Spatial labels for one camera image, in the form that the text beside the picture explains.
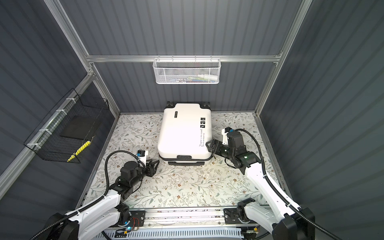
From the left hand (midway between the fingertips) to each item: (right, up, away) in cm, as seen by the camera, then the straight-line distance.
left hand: (155, 160), depth 85 cm
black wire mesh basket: (-39, +21, -11) cm, 46 cm away
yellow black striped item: (-30, +9, -17) cm, 35 cm away
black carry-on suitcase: (+17, +17, -2) cm, 24 cm away
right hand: (+32, +9, -7) cm, 34 cm away
